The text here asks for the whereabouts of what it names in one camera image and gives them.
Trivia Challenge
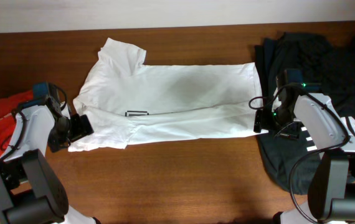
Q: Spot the white printed t-shirt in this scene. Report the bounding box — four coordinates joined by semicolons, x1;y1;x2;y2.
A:
69;39;262;152

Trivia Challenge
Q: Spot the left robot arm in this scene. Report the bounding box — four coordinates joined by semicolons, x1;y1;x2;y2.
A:
0;82;100;224

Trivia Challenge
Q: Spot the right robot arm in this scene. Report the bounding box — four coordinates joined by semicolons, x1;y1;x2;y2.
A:
253;69;355;224

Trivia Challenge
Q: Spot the folded red t-shirt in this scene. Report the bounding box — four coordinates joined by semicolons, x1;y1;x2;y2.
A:
0;90;33;157

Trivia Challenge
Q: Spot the dark lettered t-shirt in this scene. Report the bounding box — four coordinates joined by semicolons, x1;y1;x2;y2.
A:
255;33;355;195

